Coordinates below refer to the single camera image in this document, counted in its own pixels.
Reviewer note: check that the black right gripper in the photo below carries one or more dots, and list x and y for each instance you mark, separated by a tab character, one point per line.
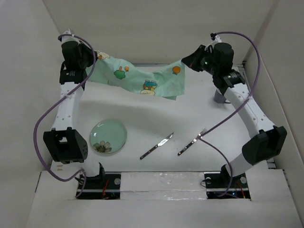
192	60

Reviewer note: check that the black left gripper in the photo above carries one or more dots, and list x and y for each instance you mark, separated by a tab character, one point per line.
83	48

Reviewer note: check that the purple ceramic mug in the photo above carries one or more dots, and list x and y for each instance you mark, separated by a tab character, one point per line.
219	98

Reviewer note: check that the green cartoon print placemat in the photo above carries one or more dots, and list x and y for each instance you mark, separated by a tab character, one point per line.
167	82

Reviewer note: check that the steel fork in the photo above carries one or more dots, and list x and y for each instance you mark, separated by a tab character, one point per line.
192	142

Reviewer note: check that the green floral ceramic plate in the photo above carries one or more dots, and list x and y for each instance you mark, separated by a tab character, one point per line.
108	136

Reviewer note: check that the steel table knife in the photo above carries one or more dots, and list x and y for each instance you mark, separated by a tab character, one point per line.
161	143

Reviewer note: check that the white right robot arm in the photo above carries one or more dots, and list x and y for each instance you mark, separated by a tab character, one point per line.
266	139

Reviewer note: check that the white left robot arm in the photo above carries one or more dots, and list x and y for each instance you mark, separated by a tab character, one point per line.
63	141

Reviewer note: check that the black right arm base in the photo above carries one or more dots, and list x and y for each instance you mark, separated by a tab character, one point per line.
219	185

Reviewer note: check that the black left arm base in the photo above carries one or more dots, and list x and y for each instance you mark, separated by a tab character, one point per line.
103	186

